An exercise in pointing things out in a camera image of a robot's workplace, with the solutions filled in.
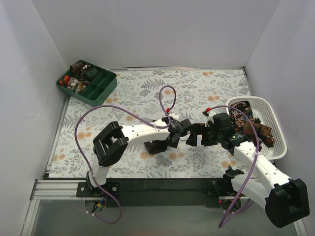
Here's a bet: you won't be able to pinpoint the brown blue floral tie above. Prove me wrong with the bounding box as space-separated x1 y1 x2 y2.
144 140 167 155

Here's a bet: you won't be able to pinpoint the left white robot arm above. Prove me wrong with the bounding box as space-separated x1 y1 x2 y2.
86 117 192 197

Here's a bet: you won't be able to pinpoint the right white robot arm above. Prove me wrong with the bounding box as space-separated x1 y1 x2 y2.
186 123 310 228

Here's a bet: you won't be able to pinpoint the dark floral ties in basket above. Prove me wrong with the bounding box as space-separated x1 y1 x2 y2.
229 101 275 148

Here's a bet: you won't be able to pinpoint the rolled ties in tray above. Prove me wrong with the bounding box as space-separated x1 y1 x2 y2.
57 61 100 94

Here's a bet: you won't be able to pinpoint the white perforated plastic basket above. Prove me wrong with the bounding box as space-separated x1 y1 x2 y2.
226 96 287 160

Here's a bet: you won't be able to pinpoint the floral patterned table mat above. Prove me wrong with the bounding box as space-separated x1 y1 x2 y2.
49 70 251 178

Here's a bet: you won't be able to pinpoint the green divided organizer tray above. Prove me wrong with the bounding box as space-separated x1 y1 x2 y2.
56 60 118 107

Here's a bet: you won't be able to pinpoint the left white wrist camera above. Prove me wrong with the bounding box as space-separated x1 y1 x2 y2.
166 111 179 122

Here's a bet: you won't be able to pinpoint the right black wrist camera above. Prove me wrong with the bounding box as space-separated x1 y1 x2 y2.
213 113 235 132

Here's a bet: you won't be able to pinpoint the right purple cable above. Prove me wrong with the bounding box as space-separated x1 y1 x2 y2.
203 105 262 229

